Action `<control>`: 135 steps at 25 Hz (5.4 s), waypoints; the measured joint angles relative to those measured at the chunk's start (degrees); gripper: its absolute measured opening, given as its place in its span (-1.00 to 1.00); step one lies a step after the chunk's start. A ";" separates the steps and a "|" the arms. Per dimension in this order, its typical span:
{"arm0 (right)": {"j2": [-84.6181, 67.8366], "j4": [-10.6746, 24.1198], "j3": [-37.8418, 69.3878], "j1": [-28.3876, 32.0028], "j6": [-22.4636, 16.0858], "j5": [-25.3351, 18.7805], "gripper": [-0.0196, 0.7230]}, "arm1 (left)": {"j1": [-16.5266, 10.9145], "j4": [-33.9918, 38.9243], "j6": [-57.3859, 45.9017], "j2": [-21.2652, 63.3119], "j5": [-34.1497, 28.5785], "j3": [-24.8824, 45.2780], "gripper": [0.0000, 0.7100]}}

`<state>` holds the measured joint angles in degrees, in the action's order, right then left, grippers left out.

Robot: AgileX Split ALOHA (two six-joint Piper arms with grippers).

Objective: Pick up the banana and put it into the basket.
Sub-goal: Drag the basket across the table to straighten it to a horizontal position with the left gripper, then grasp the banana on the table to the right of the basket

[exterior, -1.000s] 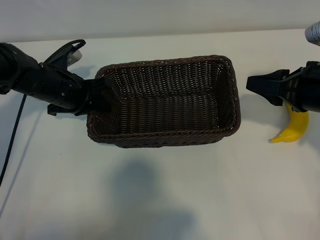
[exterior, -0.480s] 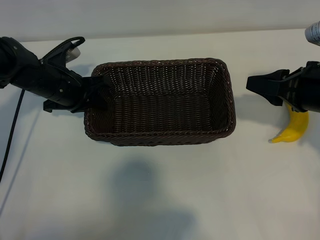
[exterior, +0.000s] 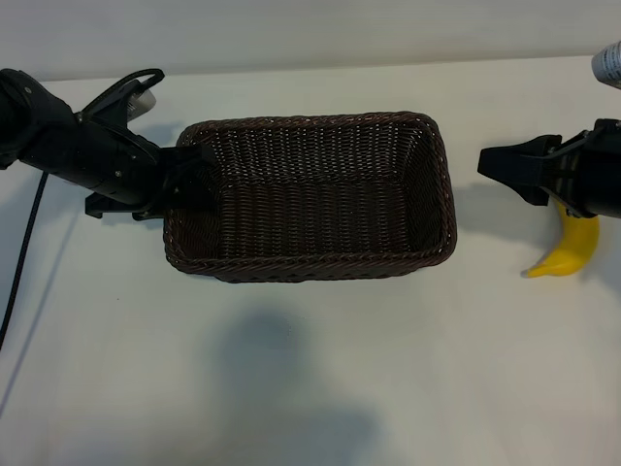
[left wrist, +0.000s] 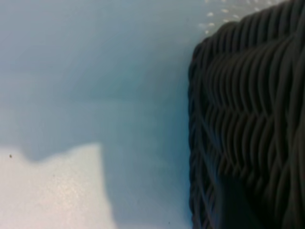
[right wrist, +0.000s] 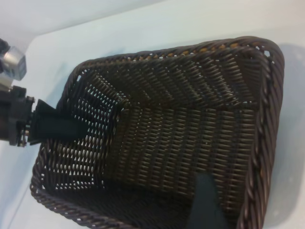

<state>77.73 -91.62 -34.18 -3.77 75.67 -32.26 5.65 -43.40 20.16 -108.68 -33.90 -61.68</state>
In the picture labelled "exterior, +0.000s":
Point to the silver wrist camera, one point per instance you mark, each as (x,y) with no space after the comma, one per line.
(609,65)
(143,102)

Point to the yellow banana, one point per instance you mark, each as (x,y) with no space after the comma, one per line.
(572,252)

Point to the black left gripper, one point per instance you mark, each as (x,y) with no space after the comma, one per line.
(107,160)

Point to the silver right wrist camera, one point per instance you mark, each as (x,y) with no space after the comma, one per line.
(609,65)

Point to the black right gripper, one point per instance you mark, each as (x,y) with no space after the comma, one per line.
(592,175)

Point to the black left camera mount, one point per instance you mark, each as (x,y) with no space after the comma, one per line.
(109,99)

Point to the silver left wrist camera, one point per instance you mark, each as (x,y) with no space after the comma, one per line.
(143,102)

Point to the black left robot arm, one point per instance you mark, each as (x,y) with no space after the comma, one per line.
(19,116)

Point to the dark brown woven basket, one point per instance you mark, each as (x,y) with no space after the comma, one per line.
(315,213)

